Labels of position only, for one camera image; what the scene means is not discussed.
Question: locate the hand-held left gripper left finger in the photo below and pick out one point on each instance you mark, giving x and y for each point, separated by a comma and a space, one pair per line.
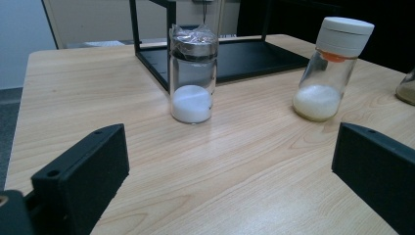
88, 169

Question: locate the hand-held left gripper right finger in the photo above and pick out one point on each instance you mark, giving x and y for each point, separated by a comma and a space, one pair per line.
378, 169

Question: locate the glass jar with white lid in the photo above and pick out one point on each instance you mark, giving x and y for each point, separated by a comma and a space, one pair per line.
316, 101

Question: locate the glass jar with metal lid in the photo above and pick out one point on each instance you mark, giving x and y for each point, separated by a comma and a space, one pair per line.
192, 104

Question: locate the black metal shelf rack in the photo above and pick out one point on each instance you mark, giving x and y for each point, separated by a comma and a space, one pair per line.
248, 60

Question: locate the glass jar with brownish contents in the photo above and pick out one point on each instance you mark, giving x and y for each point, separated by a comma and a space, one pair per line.
407, 91

